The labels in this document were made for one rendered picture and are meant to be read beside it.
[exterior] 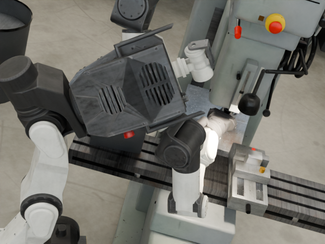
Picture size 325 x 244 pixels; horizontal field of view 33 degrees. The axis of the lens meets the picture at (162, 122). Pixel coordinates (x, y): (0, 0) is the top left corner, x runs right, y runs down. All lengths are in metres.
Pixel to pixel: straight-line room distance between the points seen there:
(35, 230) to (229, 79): 0.87
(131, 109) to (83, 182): 2.02
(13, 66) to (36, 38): 3.19
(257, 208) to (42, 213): 0.85
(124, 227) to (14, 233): 1.07
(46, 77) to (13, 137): 2.13
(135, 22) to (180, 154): 0.41
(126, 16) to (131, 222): 1.69
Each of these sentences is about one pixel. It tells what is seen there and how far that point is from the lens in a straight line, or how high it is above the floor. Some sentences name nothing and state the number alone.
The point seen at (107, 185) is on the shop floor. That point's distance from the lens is 3.50.
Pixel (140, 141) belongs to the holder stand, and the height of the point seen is 1.01.
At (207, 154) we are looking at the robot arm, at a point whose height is 1.25.
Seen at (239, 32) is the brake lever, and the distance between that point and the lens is 1.72.
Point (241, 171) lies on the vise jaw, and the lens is 2.25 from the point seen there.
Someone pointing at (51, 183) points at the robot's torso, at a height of 1.13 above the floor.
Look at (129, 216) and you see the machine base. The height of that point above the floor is 0.20.
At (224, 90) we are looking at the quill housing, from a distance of 2.02.
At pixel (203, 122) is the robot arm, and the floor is 1.29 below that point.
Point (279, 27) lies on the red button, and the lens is 1.70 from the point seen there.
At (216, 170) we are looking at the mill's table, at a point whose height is 0.94.
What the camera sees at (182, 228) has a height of 0.80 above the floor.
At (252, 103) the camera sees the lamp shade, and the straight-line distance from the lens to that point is 1.87.
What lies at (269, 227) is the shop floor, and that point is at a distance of 3.64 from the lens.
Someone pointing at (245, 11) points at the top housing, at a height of 1.77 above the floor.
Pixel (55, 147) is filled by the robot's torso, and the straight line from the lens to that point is 1.69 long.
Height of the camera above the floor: 2.43
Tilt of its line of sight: 36 degrees down
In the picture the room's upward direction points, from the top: 17 degrees clockwise
